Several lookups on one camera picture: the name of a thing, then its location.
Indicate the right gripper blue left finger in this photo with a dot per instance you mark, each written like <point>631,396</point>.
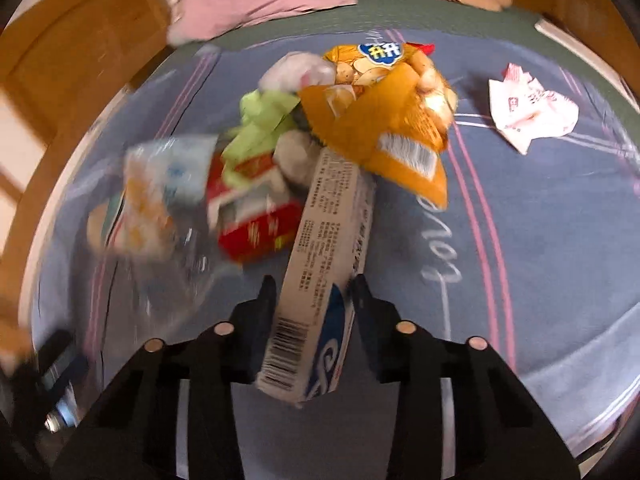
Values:
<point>266,302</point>

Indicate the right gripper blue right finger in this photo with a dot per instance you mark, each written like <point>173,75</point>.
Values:
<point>364,303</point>

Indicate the white blue medicine box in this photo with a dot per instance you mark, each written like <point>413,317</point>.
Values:
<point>314,316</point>

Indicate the yellow chip bag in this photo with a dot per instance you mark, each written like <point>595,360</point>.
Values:
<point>388,112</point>

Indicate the white pink wrapper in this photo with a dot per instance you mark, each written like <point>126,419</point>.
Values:
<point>523,110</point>

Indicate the white paper cup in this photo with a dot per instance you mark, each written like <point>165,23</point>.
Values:
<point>106,227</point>

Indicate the red cigarette box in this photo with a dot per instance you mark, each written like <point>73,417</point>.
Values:
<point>250,208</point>

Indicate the clear printed plastic bag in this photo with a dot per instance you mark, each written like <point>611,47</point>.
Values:
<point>165,225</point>

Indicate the blue striped blanket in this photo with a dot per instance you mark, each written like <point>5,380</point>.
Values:
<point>538,252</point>

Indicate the green crumpled paper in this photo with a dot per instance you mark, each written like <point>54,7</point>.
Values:
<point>265,115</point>

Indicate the red wrapper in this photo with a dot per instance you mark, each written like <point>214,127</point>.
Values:
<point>427,49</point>

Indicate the green bed mat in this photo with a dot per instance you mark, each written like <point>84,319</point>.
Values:
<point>514,25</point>

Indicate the white flat board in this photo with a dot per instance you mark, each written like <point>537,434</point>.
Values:
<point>591,58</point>

